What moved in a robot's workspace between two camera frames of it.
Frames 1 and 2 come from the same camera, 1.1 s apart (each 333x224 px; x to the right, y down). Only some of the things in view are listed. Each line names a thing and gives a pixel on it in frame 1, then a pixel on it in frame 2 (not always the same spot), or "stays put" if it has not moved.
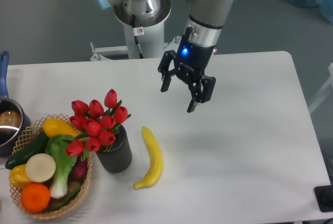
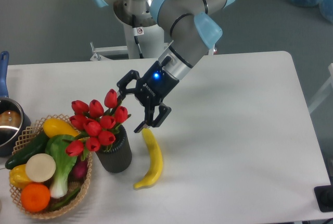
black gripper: x=190 y=62 → x=152 y=88
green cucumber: x=36 y=145 stays put
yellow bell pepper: x=17 y=176 stays put
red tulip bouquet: x=94 y=124 stays put
